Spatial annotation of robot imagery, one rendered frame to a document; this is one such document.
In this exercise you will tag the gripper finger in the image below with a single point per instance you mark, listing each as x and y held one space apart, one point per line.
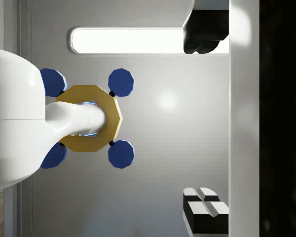
204 29
204 217

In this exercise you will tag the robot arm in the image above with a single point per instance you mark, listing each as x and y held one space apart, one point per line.
14 118

